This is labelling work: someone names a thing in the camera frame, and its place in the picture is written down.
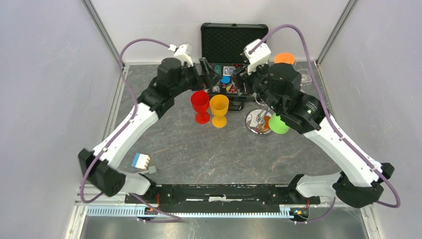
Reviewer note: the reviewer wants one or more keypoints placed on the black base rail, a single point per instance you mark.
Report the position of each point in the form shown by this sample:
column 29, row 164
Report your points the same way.
column 225, row 198

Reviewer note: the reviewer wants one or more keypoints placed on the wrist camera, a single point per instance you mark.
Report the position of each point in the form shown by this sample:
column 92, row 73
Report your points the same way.
column 259, row 57
column 182, row 53

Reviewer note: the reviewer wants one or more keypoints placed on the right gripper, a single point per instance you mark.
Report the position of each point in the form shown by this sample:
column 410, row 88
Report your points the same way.
column 243, row 77

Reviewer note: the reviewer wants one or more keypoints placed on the orange wine glass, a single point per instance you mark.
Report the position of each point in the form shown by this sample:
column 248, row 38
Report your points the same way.
column 285, row 57

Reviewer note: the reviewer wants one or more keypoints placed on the grey toy block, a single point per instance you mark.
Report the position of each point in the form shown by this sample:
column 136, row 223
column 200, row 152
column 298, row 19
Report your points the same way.
column 152, row 170

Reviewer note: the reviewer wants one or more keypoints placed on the black poker chip case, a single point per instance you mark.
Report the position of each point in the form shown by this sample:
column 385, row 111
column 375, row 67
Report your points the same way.
column 222, row 44

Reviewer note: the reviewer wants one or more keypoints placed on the blue poker chip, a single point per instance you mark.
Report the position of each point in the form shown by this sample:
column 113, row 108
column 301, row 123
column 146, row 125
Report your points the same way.
column 225, row 80

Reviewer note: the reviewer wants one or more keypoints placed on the yellow wine glass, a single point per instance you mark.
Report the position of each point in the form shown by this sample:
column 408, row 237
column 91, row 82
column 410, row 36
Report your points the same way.
column 219, row 108

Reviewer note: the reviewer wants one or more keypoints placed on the chrome wine glass rack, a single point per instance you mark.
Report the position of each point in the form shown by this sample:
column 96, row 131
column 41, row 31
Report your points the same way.
column 257, row 121

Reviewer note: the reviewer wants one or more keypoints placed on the playing card deck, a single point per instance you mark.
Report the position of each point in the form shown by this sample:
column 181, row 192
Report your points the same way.
column 228, row 70

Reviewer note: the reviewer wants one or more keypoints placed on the green wine glass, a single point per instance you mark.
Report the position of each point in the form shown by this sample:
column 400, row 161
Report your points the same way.
column 276, row 124

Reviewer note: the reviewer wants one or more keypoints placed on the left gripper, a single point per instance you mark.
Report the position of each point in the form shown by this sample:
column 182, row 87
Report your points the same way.
column 202, row 81

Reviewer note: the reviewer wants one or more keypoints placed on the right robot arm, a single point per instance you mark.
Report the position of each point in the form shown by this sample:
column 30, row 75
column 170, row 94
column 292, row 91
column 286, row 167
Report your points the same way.
column 361, row 178

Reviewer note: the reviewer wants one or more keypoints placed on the red wine glass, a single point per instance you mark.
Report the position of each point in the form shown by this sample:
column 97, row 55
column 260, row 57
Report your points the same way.
column 200, row 104

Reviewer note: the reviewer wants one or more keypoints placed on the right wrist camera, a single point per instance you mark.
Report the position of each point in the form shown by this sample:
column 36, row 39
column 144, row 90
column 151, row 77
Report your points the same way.
column 259, row 57

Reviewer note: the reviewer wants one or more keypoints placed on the blue white toy block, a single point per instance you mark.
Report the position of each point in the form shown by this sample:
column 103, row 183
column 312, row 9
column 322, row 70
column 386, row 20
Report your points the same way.
column 141, row 161

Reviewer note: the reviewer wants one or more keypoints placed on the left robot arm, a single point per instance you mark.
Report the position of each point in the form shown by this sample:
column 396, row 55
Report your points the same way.
column 100, row 165

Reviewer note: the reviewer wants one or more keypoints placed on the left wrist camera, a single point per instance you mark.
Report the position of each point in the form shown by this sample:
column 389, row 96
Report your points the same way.
column 182, row 53

